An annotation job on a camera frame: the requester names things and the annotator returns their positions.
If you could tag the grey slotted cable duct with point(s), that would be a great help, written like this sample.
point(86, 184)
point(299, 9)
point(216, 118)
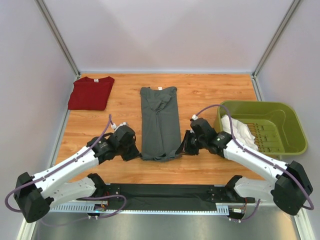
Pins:
point(94, 207)

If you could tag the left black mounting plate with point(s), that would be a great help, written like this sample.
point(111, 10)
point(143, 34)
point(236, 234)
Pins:
point(111, 189)

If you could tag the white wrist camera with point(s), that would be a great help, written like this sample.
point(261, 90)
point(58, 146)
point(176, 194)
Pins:
point(194, 117)
point(114, 126)

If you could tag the red folded t-shirt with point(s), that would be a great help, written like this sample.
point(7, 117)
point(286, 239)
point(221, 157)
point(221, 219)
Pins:
point(91, 94)

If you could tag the aluminium frame post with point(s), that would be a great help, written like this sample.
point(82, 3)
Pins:
point(276, 36)
point(57, 35)

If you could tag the right aluminium frame post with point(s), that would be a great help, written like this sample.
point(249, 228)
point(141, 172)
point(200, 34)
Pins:
point(276, 36)

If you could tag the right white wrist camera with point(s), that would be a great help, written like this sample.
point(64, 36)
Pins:
point(194, 117)

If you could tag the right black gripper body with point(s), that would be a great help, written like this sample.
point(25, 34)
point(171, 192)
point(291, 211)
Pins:
point(192, 144)

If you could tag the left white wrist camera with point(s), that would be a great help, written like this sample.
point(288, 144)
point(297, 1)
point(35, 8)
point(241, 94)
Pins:
point(114, 126)

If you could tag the black mounting plate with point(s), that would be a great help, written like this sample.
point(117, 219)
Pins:
point(111, 189)
point(222, 194)

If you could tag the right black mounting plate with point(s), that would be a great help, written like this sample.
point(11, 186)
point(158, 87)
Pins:
point(222, 194)

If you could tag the left aluminium frame post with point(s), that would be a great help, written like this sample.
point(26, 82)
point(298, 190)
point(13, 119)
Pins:
point(57, 35)

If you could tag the grey t-shirt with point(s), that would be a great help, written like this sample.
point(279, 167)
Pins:
point(161, 135)

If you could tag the green plastic basket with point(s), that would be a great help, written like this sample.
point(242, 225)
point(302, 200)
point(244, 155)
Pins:
point(275, 125)

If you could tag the white crumpled t-shirt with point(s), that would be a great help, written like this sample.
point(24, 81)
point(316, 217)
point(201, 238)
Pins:
point(241, 131)

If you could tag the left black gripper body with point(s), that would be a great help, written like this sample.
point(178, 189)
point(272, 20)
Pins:
point(128, 152)

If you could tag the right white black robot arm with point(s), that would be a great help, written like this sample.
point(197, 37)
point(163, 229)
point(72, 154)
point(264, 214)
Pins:
point(285, 184)

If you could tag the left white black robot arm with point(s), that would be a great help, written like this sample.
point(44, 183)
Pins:
point(39, 193)

